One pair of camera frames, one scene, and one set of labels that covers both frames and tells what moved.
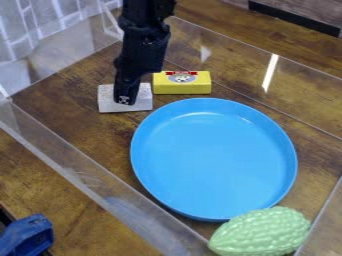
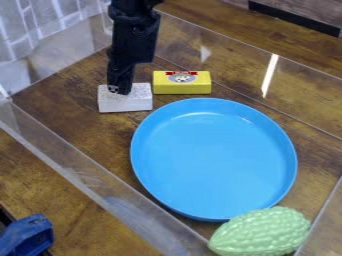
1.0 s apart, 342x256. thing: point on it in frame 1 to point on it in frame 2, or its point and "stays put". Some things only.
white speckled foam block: x=107 y=104 stays put
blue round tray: x=213 y=157 stays put
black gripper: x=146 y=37 to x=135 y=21
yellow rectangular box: x=182 y=82 stays put
